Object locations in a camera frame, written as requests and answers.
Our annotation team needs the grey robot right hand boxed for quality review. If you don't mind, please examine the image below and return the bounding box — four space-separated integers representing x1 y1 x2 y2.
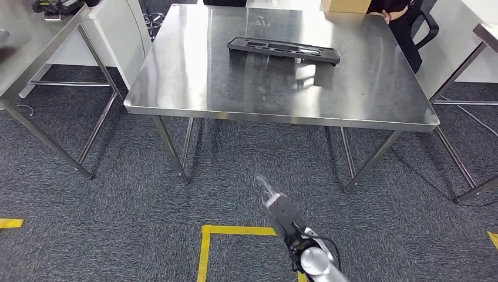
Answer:
254 174 276 199

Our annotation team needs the person's hand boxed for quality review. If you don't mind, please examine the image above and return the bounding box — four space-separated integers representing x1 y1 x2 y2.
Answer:
381 9 405 25

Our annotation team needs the black plastic panel part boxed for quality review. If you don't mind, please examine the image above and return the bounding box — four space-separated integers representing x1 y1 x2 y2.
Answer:
227 36 342 67

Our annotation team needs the stainless steel workbench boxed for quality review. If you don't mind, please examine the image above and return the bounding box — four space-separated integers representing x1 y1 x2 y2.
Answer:
123 3 441 196

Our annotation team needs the person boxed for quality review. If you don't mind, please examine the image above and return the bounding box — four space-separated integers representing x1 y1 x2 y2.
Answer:
365 0 424 75

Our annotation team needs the black office chair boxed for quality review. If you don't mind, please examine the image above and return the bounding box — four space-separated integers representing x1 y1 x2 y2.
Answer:
410 0 440 51

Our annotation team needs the brown cardboard box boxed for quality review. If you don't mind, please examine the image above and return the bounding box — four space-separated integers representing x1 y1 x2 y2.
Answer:
320 0 373 15

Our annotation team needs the stainless steel table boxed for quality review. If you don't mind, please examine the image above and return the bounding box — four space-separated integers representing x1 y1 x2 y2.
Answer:
0 4 122 182
428 22 498 205

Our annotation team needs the stool with chrome base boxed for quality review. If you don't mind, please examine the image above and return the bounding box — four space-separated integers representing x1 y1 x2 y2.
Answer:
142 11 157 40

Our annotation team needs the yellow floor tape strip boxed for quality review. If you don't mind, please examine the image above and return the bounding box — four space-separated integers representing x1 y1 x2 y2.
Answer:
0 217 25 230

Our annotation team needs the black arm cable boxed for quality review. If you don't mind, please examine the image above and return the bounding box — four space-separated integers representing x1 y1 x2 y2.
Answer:
291 221 343 271

